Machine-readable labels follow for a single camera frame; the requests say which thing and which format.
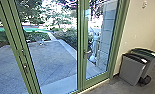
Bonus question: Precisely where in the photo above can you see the green glass door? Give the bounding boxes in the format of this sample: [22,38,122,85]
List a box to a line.
[76,0,123,92]

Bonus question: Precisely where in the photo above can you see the metal door lever handle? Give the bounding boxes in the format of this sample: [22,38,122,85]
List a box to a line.
[82,49,93,61]

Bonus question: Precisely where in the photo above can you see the grey indoor trash bin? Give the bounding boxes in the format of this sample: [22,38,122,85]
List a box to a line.
[118,53,148,87]

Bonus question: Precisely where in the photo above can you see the dark green bush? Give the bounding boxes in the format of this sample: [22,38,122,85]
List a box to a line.
[52,28,94,51]

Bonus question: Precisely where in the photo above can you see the grey building column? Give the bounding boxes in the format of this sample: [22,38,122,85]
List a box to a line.
[96,0,120,69]

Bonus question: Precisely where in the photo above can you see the small grey outdoor fixture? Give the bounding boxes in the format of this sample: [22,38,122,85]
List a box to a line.
[37,37,47,47]

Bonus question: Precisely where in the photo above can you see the low green hedge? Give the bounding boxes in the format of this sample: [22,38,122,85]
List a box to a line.
[0,30,51,44]

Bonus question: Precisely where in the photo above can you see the large outdoor tree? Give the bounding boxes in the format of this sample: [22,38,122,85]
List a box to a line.
[13,0,49,27]

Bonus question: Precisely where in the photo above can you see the green framed glass doors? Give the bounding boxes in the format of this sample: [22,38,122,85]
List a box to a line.
[0,0,131,94]

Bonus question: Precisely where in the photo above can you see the small white wall device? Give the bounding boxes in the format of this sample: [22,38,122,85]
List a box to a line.
[142,1,148,9]

